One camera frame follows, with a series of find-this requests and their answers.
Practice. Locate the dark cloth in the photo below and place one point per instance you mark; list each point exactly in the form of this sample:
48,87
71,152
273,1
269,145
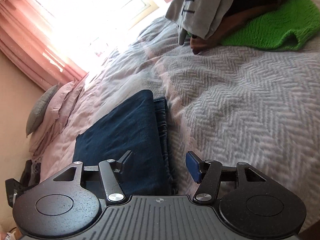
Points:
30,173

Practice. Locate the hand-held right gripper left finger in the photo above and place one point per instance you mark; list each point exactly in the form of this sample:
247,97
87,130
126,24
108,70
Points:
122,166

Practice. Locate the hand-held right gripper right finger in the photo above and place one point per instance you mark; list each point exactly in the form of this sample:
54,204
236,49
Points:
193,166

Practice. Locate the grey garment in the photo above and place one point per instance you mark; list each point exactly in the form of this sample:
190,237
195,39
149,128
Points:
200,7

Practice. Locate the white framed window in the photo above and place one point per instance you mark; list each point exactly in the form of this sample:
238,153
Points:
95,10

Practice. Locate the grey pillow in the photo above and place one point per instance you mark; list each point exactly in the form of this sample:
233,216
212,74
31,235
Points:
38,110

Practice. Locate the dark blue denim jeans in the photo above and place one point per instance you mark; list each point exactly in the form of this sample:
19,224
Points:
125,135

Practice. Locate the brown garment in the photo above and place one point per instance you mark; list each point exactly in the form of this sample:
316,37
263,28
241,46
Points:
240,15

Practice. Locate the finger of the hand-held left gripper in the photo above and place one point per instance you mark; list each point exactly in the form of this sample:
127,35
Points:
10,188

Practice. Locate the pink pillow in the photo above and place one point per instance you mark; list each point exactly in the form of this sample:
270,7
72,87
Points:
57,110

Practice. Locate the green knit sweater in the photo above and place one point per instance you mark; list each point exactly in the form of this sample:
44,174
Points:
275,27

